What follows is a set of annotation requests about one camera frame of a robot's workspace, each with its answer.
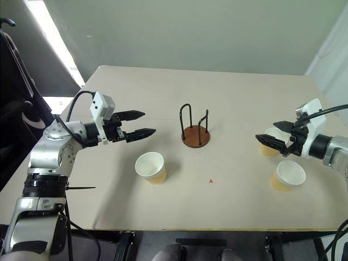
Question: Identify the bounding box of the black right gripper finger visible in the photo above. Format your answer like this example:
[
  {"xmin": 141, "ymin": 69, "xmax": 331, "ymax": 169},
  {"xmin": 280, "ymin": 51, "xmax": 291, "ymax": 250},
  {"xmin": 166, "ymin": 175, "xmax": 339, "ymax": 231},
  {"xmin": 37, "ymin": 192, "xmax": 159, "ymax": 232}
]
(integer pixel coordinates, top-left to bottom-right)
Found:
[
  {"xmin": 272, "ymin": 120, "xmax": 294, "ymax": 134},
  {"xmin": 255, "ymin": 133, "xmax": 290, "ymax": 156}
]

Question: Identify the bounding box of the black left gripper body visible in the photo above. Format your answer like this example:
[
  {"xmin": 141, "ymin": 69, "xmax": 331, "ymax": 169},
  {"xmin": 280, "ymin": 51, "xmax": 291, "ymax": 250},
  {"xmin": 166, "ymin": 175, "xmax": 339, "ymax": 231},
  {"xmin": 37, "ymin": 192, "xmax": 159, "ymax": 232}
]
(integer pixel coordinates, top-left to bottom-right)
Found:
[{"xmin": 103, "ymin": 114, "xmax": 128, "ymax": 144}]

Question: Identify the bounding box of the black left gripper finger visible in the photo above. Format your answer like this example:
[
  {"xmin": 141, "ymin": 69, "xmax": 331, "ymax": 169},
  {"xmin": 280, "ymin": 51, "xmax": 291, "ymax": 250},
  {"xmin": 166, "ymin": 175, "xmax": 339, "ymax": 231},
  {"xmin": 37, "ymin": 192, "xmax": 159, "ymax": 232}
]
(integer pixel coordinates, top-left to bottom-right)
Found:
[
  {"xmin": 125, "ymin": 128, "xmax": 157, "ymax": 144},
  {"xmin": 115, "ymin": 109, "xmax": 146, "ymax": 122}
]

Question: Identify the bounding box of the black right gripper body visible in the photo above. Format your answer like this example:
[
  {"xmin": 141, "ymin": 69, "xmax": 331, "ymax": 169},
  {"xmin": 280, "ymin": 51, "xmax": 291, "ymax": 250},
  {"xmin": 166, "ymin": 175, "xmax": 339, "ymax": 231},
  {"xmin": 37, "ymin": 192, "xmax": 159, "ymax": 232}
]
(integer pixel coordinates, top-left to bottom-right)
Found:
[{"xmin": 282, "ymin": 119, "xmax": 310, "ymax": 158}]

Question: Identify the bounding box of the yellow paper cup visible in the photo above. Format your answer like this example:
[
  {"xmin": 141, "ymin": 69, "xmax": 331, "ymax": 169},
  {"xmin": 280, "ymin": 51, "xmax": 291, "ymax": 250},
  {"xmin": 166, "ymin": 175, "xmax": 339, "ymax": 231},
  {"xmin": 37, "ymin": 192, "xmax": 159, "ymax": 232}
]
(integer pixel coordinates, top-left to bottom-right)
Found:
[
  {"xmin": 135, "ymin": 152, "xmax": 167, "ymax": 186},
  {"xmin": 269, "ymin": 160, "xmax": 307, "ymax": 194},
  {"xmin": 259, "ymin": 127, "xmax": 289, "ymax": 158}
]

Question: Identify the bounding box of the black office chair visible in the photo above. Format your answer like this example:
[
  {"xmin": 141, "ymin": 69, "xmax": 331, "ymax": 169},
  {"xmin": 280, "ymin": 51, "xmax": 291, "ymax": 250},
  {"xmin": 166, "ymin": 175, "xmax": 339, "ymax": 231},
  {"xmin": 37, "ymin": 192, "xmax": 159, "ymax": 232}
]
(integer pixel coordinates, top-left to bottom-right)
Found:
[{"xmin": 0, "ymin": 17, "xmax": 57, "ymax": 192}]

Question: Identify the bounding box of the dark rounded shape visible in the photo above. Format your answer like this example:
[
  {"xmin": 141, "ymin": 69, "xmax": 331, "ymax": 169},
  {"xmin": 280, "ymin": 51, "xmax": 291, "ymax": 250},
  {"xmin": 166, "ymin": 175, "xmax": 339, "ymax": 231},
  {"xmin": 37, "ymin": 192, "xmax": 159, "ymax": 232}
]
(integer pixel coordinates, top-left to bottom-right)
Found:
[{"xmin": 151, "ymin": 243, "xmax": 189, "ymax": 261}]

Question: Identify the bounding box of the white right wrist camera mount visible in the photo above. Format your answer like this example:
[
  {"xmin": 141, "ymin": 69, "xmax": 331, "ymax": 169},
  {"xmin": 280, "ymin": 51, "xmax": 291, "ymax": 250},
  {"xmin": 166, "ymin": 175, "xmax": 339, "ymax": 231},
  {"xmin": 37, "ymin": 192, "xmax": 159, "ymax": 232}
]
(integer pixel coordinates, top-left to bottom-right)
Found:
[{"xmin": 295, "ymin": 98, "xmax": 327, "ymax": 160}]

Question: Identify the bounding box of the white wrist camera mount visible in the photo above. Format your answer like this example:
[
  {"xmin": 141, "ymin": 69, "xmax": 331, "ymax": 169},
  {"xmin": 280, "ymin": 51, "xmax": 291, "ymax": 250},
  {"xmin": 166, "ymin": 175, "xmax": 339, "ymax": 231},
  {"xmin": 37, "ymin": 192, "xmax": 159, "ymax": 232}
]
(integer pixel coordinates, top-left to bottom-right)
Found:
[
  {"xmin": 89, "ymin": 91, "xmax": 116, "ymax": 145},
  {"xmin": 295, "ymin": 98, "xmax": 327, "ymax": 160}
]

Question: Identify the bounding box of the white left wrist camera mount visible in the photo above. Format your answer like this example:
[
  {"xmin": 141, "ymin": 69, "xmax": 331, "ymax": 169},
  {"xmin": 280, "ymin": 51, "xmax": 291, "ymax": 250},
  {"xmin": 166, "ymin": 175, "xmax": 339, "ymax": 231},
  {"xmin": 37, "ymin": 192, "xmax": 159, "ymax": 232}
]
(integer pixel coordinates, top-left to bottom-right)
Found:
[{"xmin": 89, "ymin": 91, "xmax": 116, "ymax": 145}]

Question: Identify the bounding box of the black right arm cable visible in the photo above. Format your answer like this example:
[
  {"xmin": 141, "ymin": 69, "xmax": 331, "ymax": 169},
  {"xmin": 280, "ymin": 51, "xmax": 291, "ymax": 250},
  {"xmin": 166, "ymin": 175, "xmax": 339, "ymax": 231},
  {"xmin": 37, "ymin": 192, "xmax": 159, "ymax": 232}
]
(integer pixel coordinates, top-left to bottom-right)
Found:
[{"xmin": 295, "ymin": 104, "xmax": 348, "ymax": 126}]

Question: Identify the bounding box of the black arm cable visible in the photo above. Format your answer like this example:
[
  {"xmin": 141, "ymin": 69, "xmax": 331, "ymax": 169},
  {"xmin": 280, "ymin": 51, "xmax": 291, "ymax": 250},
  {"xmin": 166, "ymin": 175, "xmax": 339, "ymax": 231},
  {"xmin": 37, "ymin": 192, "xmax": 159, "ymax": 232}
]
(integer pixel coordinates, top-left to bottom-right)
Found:
[
  {"xmin": 295, "ymin": 104, "xmax": 348, "ymax": 126},
  {"xmin": 53, "ymin": 90, "xmax": 96, "ymax": 147}
]

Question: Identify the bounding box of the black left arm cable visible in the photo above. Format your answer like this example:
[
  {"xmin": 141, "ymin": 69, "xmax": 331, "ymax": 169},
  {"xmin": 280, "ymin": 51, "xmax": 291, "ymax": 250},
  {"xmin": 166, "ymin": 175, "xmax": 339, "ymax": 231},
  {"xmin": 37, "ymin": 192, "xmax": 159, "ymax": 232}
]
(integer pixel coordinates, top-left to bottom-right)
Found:
[{"xmin": 53, "ymin": 90, "xmax": 96, "ymax": 147}]

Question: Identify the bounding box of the brown cup holder stand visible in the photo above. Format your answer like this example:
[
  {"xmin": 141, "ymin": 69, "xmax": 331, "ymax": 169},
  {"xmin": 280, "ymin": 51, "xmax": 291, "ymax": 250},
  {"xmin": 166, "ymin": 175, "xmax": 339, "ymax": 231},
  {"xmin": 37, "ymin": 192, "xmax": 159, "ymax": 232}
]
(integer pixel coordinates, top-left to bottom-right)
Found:
[{"xmin": 179, "ymin": 103, "xmax": 212, "ymax": 149}]

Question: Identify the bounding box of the black hanging cable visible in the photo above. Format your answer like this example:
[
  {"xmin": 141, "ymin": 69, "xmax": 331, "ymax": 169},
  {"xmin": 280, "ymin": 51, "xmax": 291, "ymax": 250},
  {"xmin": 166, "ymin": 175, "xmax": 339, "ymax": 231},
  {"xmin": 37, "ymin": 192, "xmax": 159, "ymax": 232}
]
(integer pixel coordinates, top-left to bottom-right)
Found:
[
  {"xmin": 64, "ymin": 209, "xmax": 102, "ymax": 261},
  {"xmin": 322, "ymin": 217, "xmax": 348, "ymax": 261}
]

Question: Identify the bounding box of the black table frame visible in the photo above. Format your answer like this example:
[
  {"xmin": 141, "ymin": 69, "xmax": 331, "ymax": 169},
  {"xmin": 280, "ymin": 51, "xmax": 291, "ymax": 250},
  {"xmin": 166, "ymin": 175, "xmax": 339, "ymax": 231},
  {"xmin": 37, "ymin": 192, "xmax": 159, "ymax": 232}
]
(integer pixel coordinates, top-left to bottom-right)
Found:
[{"xmin": 69, "ymin": 229, "xmax": 331, "ymax": 261}]

